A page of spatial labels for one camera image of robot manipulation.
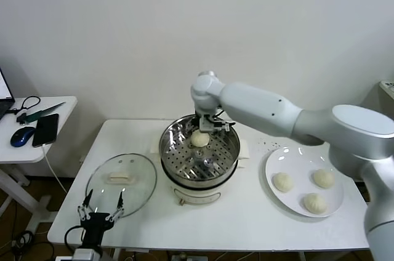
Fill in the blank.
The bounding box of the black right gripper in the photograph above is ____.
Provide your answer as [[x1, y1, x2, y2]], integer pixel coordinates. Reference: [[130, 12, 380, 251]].
[[188, 113, 203, 134]]

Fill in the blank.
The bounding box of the black smartphone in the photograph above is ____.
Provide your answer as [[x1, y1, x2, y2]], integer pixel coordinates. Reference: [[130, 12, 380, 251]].
[[31, 113, 60, 148]]

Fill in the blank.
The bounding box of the white steamed baozi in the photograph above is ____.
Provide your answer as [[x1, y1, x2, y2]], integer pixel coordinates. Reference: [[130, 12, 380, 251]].
[[303, 192, 328, 214], [273, 172, 296, 193], [190, 130, 210, 148], [313, 168, 336, 190]]

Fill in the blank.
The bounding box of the round glass pot lid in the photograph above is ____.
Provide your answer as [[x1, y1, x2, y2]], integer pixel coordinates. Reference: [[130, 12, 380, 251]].
[[85, 153, 158, 219]]

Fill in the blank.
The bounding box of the green flat blade tool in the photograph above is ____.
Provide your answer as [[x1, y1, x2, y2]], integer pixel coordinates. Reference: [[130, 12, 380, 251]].
[[26, 102, 67, 123]]

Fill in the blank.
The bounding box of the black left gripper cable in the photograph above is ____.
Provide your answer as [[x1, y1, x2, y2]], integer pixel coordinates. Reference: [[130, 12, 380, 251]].
[[65, 225, 86, 247]]

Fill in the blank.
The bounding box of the white power strip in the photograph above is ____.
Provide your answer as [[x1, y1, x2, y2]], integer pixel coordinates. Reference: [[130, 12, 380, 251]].
[[380, 80, 394, 95]]

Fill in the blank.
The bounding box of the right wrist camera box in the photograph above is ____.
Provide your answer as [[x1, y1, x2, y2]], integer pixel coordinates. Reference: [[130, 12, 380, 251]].
[[199, 114, 231, 133]]

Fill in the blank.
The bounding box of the white charging cable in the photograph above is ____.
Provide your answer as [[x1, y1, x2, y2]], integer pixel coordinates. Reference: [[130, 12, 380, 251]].
[[42, 145, 68, 195]]

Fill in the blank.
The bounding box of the perforated steel steamer basket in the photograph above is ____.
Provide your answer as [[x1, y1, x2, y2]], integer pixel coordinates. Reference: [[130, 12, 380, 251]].
[[150, 114, 249, 183]]

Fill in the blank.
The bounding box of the blue computer mouse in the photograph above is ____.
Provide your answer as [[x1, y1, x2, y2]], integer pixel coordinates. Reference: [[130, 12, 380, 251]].
[[10, 126, 36, 148]]

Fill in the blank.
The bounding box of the black looped cord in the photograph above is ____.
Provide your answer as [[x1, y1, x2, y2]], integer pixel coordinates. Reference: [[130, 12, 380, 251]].
[[8, 96, 42, 118]]

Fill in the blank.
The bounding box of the white side table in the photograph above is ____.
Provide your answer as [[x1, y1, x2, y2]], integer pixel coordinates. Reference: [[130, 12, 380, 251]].
[[0, 97, 78, 240]]

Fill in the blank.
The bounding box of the black floor cable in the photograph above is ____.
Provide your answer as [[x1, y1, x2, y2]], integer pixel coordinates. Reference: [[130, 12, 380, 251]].
[[0, 230, 56, 261]]

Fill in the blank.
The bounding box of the white round plate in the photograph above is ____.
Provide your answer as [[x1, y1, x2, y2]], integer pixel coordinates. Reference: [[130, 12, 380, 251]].
[[265, 146, 345, 219]]

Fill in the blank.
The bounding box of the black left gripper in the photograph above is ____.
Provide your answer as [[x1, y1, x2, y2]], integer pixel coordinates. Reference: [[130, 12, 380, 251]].
[[77, 189, 126, 246]]

